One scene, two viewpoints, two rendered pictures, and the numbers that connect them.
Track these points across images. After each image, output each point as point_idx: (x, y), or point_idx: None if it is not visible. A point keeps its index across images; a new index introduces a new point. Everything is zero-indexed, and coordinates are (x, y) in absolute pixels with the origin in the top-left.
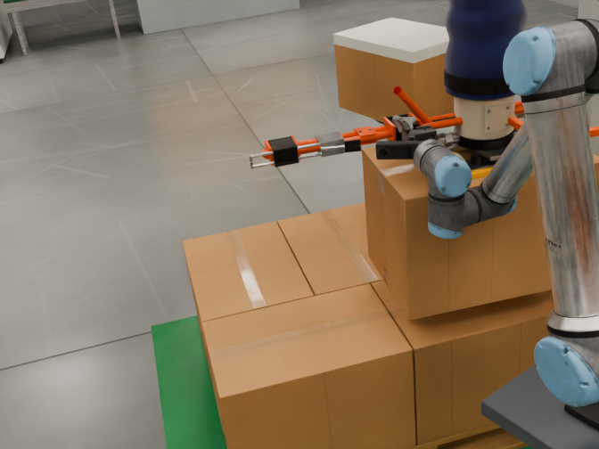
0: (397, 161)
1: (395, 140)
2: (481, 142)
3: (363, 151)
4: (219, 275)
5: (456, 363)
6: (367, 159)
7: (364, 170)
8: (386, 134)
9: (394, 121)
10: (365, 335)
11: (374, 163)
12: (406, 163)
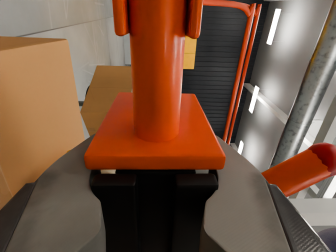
0: (19, 127)
1: (124, 166)
2: None
3: (61, 39)
4: None
5: None
6: (33, 41)
7: (10, 37)
8: (169, 108)
9: (227, 154)
10: None
11: (9, 51)
12: (8, 162)
